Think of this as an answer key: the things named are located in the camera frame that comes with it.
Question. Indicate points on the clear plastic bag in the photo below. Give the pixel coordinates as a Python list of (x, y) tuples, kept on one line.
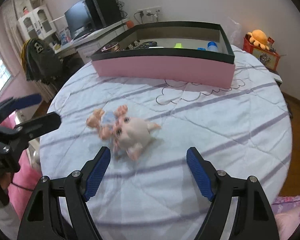
[(234, 32)]

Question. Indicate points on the blue capped glue bottle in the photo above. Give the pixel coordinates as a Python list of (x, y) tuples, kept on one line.
[(212, 46)]

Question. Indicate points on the black computer tower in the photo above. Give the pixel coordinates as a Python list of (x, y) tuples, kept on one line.
[(103, 12)]

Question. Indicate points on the pink floral bedding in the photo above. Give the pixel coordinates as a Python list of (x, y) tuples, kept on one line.
[(287, 215)]

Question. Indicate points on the white striped tablecloth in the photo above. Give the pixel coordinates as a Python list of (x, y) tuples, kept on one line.
[(244, 130)]

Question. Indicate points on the white glass door cabinet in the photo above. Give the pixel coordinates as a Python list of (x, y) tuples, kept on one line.
[(36, 24)]

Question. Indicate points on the pink pig figurine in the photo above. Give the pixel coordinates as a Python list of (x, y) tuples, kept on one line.
[(128, 134)]

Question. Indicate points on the black remote control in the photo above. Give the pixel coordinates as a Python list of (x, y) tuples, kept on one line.
[(146, 45)]

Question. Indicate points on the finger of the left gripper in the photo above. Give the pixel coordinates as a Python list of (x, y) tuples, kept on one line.
[(10, 105), (37, 127)]

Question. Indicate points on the yellow highlighter marker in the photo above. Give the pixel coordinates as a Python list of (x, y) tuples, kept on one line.
[(178, 45)]

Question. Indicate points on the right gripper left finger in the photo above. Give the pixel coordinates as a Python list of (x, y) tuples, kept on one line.
[(42, 218)]

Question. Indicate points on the pink and black tray box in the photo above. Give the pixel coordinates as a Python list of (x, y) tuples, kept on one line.
[(166, 62)]

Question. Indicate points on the dark jacket on chair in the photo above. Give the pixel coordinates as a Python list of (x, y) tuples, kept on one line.
[(39, 61)]

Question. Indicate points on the red cartoon storage box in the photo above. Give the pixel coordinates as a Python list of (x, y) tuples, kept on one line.
[(269, 59)]

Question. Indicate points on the orange capped bottle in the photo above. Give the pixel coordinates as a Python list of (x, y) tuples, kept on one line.
[(130, 24)]

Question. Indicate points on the white desk with drawers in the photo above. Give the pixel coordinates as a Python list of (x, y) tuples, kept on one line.
[(86, 46)]

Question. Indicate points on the blue highlighter marker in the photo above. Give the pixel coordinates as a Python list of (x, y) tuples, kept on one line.
[(201, 49)]

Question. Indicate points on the black computer monitor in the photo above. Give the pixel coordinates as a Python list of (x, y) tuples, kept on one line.
[(78, 20)]

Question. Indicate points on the wall power socket strip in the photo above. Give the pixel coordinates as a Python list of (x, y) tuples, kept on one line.
[(154, 10)]

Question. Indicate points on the orange octopus plush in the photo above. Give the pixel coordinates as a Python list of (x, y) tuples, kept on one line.
[(259, 39)]

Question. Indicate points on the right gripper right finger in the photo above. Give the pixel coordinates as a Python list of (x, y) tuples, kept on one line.
[(253, 219)]

